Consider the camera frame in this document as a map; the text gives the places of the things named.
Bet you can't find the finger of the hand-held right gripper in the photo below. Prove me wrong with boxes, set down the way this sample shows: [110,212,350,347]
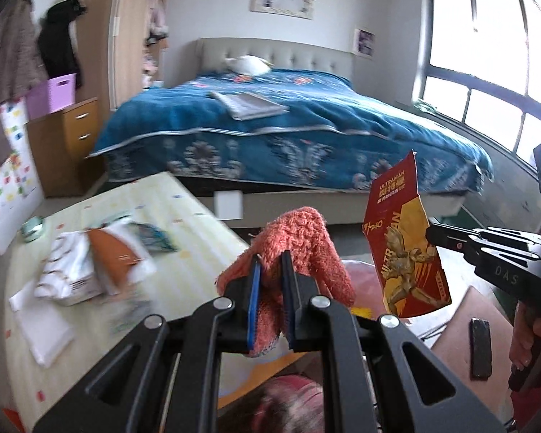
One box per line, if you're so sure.
[426,222,541,263]

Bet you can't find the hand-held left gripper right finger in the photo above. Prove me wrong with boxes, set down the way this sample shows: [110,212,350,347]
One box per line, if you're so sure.
[282,251,508,433]

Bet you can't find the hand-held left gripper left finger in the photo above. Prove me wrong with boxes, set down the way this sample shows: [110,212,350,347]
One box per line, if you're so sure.
[34,256,263,433]

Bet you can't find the red yellow snack packet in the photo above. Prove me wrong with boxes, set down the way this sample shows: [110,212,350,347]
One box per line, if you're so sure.
[363,150,452,319]

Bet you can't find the coral fuzzy cloth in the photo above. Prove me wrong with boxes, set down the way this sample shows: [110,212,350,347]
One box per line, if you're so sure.
[215,206,357,358]

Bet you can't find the clear teal plastic packet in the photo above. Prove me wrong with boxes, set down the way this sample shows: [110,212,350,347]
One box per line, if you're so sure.
[128,222,179,253]

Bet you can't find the person's right hand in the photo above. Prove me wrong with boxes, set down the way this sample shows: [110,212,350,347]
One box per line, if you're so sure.
[509,301,541,373]

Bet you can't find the black phone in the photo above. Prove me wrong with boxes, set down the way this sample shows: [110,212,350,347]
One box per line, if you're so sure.
[470,318,493,380]

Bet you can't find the yellow striped mat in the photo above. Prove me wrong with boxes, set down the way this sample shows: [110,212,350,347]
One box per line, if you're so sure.
[2,171,307,433]

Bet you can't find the brown cardboard sheet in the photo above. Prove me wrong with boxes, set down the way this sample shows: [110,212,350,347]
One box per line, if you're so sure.
[426,285,519,416]

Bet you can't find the person's red patterned pants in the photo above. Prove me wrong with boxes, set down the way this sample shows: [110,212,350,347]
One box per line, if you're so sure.
[216,372,330,433]

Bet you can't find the orange white packet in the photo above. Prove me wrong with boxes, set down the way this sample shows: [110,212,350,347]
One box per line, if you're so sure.
[88,226,158,296]

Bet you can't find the blue floral blanket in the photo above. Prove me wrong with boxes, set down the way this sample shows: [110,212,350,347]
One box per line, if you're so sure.
[89,69,494,194]

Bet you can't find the window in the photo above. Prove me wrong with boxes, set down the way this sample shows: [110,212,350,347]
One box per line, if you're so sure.
[412,0,541,176]

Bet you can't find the white printed packet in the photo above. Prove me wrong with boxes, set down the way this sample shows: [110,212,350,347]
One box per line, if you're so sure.
[34,230,104,307]

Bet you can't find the folded grey cloth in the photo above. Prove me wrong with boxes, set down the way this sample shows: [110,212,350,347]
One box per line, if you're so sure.
[208,91,290,122]

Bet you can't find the white paper sheets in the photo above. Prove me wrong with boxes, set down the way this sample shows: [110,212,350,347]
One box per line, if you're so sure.
[8,280,76,368]

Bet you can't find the green round tin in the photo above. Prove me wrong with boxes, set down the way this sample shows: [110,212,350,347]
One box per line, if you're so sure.
[20,216,46,241]

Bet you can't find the white plush toy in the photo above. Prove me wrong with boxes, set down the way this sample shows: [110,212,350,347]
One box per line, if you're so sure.
[223,55,273,75]

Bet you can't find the wooden nightstand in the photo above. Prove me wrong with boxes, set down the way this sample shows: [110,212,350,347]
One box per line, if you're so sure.
[27,98,102,198]

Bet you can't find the beige upholstered bed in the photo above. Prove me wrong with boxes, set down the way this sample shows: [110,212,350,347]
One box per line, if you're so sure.
[88,37,494,228]

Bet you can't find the white dotted foam mat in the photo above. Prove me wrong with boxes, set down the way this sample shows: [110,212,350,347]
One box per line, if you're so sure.
[0,95,46,253]

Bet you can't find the purple storage box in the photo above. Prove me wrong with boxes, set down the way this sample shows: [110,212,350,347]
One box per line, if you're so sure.
[25,73,78,120]

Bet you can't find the wooden wardrobe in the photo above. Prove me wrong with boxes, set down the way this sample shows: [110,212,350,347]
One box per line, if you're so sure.
[65,0,170,111]

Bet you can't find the pink clothes in wardrobe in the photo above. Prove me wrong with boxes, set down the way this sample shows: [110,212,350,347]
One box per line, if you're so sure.
[143,0,170,41]

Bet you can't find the black coat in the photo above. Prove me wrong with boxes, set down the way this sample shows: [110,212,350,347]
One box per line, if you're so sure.
[37,0,84,91]

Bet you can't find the brown padded coat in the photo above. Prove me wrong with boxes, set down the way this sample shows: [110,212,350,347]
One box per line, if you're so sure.
[0,0,50,167]

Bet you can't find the white label on bed frame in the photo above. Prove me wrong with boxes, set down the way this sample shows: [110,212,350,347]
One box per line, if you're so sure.
[214,191,243,222]

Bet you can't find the small wall picture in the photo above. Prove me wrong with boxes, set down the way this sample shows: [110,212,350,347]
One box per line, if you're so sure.
[354,28,376,58]

